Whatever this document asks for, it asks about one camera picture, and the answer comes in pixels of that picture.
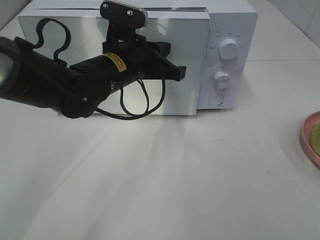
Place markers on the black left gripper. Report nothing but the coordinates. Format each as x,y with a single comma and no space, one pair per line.
126,56

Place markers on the white microwave door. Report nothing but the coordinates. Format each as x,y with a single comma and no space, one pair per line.
186,31

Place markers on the white timer knob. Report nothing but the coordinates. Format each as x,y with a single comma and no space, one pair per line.
221,80

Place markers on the round door release button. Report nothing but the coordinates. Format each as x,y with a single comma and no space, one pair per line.
216,99

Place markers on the pink plate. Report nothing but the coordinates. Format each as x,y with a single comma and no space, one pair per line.
305,137

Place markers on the sandwich with white bread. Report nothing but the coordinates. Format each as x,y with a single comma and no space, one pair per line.
315,138

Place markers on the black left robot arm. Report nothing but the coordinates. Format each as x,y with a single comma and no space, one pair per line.
33,79

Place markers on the white microwave oven body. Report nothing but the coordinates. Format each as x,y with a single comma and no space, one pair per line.
227,18

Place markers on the upper white power knob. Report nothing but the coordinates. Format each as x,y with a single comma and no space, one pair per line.
228,48

